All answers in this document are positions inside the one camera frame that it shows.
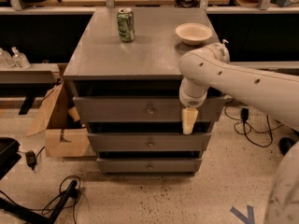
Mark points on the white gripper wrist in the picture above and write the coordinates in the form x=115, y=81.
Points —
x=192, y=100

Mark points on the grey top drawer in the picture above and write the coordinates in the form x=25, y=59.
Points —
x=132, y=109

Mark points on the grey drawer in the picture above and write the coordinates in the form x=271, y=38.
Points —
x=149, y=165
x=148, y=142
x=132, y=109

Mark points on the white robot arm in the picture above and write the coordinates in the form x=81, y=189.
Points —
x=272, y=93

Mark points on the grey wooden drawer cabinet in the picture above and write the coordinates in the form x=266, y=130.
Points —
x=104, y=66

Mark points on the grey middle drawer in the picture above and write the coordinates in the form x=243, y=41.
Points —
x=148, y=142

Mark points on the grey bottom drawer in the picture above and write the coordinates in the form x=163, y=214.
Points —
x=149, y=165

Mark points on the black power adapter right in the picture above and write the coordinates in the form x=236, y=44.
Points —
x=244, y=114

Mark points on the black power adapter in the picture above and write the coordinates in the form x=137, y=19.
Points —
x=31, y=159
x=244, y=114

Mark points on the white paper bowl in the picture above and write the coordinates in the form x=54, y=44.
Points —
x=193, y=34

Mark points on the small white pump bottle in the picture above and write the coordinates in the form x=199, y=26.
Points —
x=224, y=41

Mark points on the green soda can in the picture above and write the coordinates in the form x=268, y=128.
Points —
x=126, y=24

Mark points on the brown cardboard box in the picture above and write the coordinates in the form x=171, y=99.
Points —
x=62, y=139

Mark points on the black power adapter left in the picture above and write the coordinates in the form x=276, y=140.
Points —
x=31, y=159

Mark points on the clear sanitizer bottle right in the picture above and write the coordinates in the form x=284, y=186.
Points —
x=20, y=59

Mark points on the clear sanitizer bottle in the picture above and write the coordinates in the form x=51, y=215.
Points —
x=6, y=59
x=20, y=59

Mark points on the black bin at left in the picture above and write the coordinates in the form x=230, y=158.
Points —
x=9, y=155

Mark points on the clear sanitizer bottle left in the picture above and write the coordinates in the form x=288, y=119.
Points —
x=6, y=59

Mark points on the black metal stand base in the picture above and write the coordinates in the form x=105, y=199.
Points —
x=34, y=209

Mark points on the grey shelf rail left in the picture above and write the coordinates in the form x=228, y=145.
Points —
x=37, y=73

